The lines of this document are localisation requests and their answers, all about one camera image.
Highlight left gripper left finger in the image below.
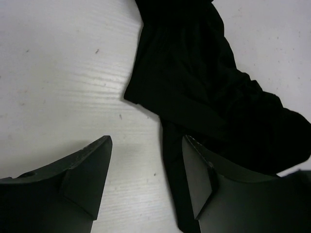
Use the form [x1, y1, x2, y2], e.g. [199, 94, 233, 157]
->
[0, 136, 112, 233]

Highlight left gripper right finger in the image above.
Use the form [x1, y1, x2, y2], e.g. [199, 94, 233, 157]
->
[182, 136, 311, 233]

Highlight black tank top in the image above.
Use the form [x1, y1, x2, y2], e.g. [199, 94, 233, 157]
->
[124, 0, 311, 233]

